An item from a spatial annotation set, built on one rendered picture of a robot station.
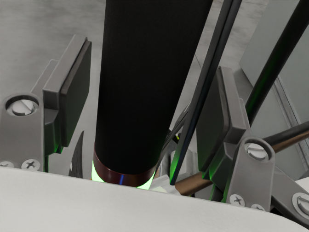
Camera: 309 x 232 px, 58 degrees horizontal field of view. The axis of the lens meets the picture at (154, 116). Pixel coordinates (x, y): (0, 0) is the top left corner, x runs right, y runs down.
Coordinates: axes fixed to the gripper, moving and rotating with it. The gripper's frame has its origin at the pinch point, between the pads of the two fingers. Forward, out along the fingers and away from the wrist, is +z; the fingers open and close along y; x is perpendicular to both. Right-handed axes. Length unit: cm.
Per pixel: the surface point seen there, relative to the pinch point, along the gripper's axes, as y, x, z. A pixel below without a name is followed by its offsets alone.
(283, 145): 15.3, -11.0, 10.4
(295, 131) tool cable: 16.2, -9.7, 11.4
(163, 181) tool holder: 3.1, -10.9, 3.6
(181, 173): 15, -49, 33
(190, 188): 5.4, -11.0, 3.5
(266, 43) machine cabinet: 125, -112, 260
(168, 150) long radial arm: 12, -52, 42
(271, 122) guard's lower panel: 70, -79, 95
